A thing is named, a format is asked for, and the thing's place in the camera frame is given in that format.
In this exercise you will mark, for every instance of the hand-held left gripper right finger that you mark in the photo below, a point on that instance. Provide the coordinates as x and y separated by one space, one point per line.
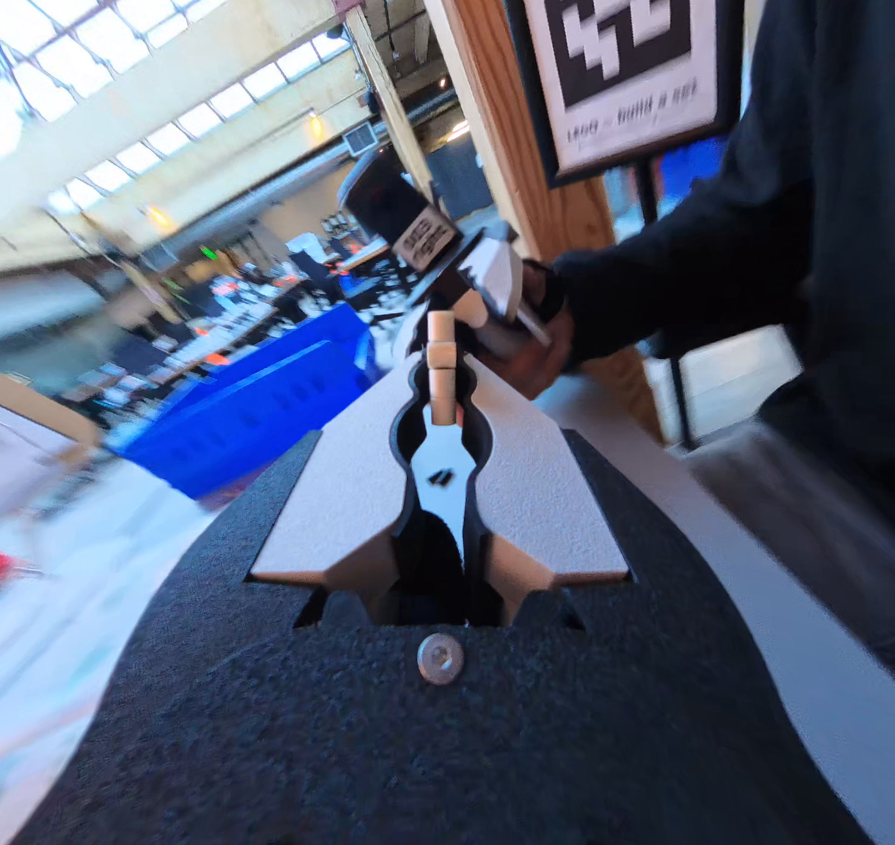
545 502

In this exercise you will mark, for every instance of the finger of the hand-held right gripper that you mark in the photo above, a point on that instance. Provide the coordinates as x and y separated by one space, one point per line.
498 271

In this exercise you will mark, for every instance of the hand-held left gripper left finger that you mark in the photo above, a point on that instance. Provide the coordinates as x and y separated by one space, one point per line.
335 502

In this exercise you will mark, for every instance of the person's right forearm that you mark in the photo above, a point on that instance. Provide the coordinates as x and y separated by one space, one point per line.
664 285

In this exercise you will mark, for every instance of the person's right hand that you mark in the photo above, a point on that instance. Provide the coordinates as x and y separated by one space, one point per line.
535 373

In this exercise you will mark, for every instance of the blue plastic bin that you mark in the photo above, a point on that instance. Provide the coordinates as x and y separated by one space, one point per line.
245 411

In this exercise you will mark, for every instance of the black framed tag sign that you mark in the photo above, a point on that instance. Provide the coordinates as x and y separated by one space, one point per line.
629 110

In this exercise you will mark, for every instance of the person's grey trousers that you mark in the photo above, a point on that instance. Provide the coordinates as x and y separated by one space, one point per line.
804 509

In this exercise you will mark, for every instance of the person's upper body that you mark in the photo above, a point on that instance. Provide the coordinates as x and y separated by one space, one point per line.
839 159

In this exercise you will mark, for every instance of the wall air vent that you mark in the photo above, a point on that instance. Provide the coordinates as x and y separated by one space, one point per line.
360 140

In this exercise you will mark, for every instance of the wooden post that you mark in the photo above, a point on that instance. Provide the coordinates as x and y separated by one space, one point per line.
489 110

